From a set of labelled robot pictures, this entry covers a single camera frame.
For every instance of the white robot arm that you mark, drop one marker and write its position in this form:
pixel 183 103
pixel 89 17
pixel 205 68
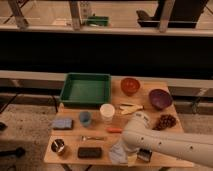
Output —
pixel 197 148

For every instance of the yellow banana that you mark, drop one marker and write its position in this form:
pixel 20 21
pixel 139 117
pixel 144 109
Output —
pixel 128 109

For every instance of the orange carrot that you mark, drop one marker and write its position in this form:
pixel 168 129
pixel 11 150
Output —
pixel 114 130

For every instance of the silver fork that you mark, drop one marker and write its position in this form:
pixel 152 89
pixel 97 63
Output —
pixel 85 138

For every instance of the black rectangular block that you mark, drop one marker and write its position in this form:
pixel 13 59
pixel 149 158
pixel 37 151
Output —
pixel 89 152

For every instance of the small metal cup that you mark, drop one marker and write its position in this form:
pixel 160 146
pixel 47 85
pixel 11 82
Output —
pixel 58 146

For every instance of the purple bowl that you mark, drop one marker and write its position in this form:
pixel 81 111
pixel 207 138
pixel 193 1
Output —
pixel 160 99

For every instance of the green box on shelf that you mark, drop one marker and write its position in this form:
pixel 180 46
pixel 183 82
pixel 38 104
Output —
pixel 97 20

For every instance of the wooden table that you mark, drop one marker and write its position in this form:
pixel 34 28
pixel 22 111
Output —
pixel 98 127

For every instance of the red bowl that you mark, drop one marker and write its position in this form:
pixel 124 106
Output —
pixel 130 86

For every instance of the dark red grape bunch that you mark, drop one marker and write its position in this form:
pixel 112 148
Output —
pixel 164 122

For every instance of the white plastic cup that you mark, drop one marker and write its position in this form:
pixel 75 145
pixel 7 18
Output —
pixel 107 112

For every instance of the blue sponge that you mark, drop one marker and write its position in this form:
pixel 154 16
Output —
pixel 62 124

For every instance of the green plastic tray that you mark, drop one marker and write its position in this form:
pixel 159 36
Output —
pixel 86 90

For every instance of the blue plastic cup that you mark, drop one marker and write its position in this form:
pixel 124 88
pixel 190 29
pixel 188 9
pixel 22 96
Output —
pixel 85 118

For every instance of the grey blue towel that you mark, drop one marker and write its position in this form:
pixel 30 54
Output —
pixel 117 153

